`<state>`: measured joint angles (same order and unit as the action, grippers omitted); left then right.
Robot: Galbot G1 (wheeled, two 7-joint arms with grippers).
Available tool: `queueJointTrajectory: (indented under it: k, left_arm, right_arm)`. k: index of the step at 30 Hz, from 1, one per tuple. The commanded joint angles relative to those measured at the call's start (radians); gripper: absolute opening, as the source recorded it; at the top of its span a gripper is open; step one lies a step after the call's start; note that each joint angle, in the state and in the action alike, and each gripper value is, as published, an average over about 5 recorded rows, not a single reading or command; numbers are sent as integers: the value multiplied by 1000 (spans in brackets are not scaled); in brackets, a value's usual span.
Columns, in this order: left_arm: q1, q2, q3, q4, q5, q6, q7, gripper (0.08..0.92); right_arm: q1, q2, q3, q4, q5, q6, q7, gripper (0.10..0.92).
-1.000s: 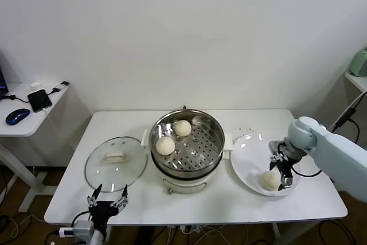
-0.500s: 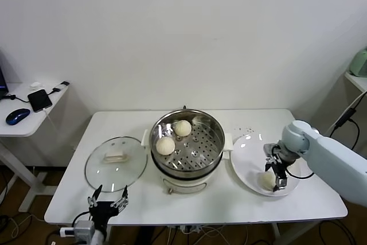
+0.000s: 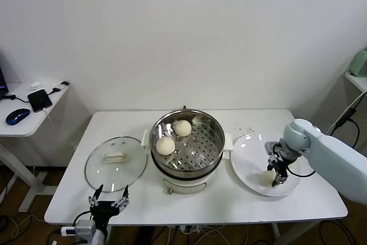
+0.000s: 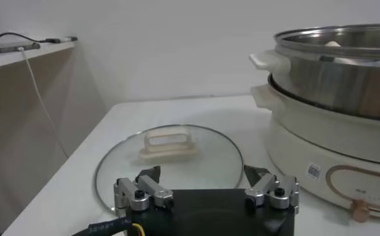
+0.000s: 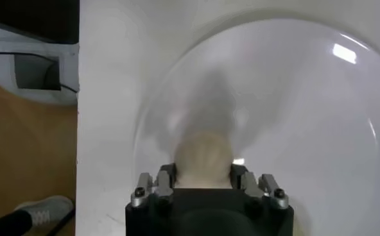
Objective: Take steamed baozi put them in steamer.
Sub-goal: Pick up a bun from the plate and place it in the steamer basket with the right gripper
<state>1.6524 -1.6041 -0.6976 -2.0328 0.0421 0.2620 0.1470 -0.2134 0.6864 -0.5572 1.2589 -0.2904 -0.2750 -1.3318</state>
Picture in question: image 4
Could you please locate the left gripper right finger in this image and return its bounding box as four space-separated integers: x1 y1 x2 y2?
243 164 300 214

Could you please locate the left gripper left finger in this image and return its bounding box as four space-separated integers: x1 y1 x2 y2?
112 165 175 214

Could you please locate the round glass pot lid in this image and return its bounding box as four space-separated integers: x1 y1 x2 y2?
94 124 245 214

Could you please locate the perforated steel steamer basket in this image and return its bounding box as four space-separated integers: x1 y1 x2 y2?
249 22 380 122

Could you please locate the cream electric cooker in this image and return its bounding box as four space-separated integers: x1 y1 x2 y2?
250 75 380 222

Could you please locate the white side desk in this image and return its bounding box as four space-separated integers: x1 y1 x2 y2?
0 40 76 71

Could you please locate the black smartphone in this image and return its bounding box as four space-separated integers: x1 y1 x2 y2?
0 42 42 54

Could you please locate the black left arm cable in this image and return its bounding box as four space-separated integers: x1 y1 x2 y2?
71 217 146 236

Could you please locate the black cable with adapter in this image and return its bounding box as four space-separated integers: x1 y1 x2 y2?
0 31 79 54

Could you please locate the white phone charging cable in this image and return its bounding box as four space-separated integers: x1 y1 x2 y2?
16 46 69 158

